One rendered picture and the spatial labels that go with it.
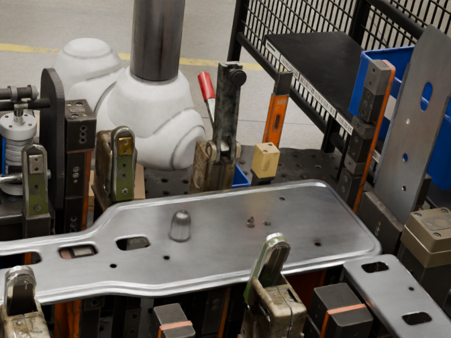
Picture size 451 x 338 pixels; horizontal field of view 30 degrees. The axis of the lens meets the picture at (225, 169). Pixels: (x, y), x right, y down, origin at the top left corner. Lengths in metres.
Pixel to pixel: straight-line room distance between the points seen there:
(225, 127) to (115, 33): 2.99
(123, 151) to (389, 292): 0.48
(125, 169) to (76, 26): 3.07
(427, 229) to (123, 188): 0.50
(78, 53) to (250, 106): 2.10
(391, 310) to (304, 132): 2.50
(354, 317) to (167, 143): 0.61
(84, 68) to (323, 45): 0.57
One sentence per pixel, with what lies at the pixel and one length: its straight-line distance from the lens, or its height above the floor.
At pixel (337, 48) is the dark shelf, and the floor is 1.03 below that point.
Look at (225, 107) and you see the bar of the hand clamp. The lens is 1.43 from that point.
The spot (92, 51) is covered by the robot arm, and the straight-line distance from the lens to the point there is 1.84.
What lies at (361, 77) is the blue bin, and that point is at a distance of 1.69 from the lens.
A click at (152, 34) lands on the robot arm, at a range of 1.66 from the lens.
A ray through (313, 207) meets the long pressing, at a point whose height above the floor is 1.00.
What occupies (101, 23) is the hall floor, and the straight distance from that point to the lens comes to 4.51.
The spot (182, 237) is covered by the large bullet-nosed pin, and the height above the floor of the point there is 1.01.
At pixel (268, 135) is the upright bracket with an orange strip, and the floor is 1.07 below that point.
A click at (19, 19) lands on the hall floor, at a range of 4.48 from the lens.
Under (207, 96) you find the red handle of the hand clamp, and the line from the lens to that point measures 1.48.
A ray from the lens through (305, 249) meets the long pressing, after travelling 1.36.
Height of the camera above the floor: 1.81
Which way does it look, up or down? 32 degrees down
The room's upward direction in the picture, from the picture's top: 10 degrees clockwise
